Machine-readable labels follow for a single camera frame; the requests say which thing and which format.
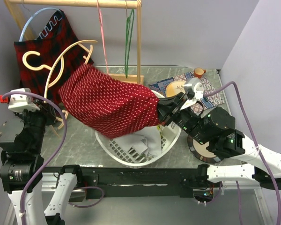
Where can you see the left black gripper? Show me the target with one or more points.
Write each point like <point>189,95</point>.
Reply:
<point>46,110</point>

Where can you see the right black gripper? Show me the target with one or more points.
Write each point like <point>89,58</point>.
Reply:
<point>166,105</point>

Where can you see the white cloth garment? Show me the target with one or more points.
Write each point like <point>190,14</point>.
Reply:
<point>145,142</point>

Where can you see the light wooden hanger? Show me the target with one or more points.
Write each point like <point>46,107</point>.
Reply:
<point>87,45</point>

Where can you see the red polka dot garment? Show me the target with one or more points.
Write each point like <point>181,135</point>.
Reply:
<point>109,106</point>

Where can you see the light blue hanger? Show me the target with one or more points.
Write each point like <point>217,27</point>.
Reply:
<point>51,23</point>

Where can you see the green plastic hanger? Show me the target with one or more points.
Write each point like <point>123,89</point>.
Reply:
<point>129,31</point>

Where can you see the pink wire hanger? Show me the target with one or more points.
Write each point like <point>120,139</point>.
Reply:
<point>102,35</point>

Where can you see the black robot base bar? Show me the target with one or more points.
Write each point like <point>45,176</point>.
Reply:
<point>144,182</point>

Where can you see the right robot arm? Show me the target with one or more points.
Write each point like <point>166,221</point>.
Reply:
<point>236,157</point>

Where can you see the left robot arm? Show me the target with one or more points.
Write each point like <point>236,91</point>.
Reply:
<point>21,140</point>

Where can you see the beige floral plate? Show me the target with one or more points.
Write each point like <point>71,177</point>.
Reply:
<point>175,88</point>

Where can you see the white laundry basket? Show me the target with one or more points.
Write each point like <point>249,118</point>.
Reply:
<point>131,159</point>

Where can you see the orange cup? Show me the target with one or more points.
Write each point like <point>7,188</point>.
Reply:
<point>199,72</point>

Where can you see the dark rimmed plate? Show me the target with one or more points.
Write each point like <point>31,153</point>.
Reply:
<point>201,152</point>

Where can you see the wooden clothes rack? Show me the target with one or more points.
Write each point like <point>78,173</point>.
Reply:
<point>18,16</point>

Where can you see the aluminium rail frame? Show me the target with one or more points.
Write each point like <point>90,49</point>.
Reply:
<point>238,187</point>

